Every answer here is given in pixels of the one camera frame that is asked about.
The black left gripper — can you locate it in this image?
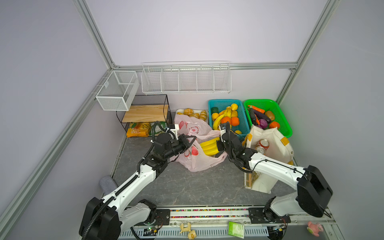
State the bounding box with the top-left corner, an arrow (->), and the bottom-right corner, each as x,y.
163,134 -> 196,160

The yellow banana bunch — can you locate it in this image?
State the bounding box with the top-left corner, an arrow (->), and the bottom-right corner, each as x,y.
200,137 -> 220,156

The pink plastic grocery bag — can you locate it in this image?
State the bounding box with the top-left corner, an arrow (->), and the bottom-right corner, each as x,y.
174,115 -> 228,172

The red cola can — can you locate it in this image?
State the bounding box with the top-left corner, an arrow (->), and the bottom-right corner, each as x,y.
257,139 -> 270,151

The white canvas tote bag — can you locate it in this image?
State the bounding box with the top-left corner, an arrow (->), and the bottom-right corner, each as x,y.
243,126 -> 294,194

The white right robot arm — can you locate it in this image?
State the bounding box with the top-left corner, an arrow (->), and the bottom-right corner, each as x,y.
218,123 -> 333,223

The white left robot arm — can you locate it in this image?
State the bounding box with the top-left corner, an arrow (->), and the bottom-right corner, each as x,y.
79,125 -> 197,240

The orange tangerine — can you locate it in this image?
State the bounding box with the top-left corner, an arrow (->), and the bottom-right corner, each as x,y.
231,117 -> 240,127

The round bread roll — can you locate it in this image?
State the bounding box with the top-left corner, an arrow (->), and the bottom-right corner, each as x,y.
183,109 -> 194,116

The white bread tray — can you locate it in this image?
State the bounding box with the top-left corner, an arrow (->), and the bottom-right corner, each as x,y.
173,108 -> 209,124

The green snack packet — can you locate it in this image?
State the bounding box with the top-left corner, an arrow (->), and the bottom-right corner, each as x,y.
149,122 -> 167,137

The teal plastic basket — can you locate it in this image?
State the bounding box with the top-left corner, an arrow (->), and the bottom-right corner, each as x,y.
209,99 -> 250,142

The dark green cucumber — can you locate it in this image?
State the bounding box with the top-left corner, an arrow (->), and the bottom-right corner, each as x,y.
249,108 -> 258,126

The yellow lemon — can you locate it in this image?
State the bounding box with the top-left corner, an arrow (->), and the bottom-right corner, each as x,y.
231,104 -> 238,111

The small purple onion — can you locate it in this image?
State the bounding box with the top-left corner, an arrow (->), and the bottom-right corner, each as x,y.
259,119 -> 269,129

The long dark eggplant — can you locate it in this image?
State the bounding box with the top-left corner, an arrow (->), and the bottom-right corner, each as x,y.
254,110 -> 271,124

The orange carrot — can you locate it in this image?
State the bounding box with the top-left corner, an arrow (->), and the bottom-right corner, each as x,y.
248,105 -> 266,114

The orange bell pepper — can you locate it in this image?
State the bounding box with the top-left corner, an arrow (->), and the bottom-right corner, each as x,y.
269,121 -> 281,129

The brown potato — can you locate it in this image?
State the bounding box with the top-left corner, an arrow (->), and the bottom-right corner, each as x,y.
265,111 -> 276,121

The orange snack packet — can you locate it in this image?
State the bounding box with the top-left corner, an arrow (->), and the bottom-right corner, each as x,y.
127,123 -> 151,138

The green plastic basket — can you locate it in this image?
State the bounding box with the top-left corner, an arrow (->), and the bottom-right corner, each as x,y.
243,99 -> 293,138

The white mesh box basket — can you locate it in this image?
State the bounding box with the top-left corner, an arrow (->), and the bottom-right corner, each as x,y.
96,71 -> 140,112

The green card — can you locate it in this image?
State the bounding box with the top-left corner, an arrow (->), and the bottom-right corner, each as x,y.
228,222 -> 245,239

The pink toy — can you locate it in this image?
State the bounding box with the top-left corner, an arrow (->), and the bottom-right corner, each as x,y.
307,221 -> 324,237

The black wire shelf rack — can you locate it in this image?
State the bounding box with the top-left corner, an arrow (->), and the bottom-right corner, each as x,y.
116,94 -> 174,132

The white wire wall basket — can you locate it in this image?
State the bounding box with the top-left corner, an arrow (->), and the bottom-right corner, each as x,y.
141,61 -> 232,95

